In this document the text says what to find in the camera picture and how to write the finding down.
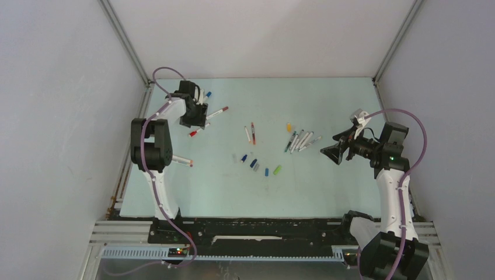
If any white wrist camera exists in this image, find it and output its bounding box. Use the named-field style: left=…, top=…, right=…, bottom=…
left=194, top=88, right=205, bottom=105
left=350, top=108, right=369, bottom=139

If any grey cable duct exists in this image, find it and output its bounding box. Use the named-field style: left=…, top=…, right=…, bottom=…
left=100, top=246, right=357, bottom=262

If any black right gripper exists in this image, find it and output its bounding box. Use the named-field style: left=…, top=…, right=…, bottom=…
left=320, top=124, right=383, bottom=165

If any light green cap marker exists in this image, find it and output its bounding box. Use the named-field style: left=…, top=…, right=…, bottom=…
left=298, top=136, right=322, bottom=152

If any red cap white marker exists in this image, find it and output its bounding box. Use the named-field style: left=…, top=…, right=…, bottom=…
left=189, top=122, right=210, bottom=138

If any orange cap marker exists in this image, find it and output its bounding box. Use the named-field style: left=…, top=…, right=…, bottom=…
left=172, top=155, right=193, bottom=167

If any dark red cap marker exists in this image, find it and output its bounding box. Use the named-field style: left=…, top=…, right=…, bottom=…
left=206, top=106, right=229, bottom=120

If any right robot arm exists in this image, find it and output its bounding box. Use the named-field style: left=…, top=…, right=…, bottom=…
left=320, top=122, right=429, bottom=279

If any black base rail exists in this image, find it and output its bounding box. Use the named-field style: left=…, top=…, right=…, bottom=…
left=148, top=216, right=357, bottom=257

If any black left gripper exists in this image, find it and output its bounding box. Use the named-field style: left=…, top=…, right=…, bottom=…
left=180, top=101, right=207, bottom=130

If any white marker dark blue cap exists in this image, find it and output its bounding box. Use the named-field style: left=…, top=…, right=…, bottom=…
left=289, top=134, right=299, bottom=153

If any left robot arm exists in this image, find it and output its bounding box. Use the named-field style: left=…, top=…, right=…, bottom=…
left=130, top=80, right=208, bottom=221

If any red gel pen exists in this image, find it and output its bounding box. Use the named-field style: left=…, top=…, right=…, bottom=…
left=251, top=122, right=256, bottom=145

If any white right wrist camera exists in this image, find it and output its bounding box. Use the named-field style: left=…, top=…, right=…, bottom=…
left=350, top=108, right=369, bottom=139

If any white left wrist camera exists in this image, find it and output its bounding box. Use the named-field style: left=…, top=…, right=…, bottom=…
left=194, top=88, right=205, bottom=105

